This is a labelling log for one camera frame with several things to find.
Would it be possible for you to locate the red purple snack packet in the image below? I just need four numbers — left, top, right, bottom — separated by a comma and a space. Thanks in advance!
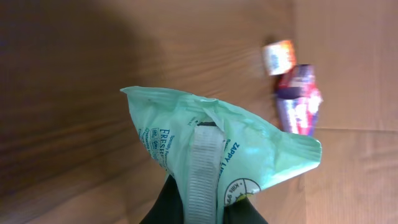
276, 64, 323, 136

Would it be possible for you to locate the small orange box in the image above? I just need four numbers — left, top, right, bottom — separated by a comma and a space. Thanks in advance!
262, 40, 297, 76

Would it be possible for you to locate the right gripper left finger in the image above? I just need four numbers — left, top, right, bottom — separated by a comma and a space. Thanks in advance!
140, 175, 184, 224

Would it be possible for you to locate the teal wet wipes packet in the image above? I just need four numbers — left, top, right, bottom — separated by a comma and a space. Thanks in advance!
123, 86, 322, 223

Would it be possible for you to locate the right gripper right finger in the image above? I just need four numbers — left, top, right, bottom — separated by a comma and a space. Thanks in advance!
223, 198, 268, 224

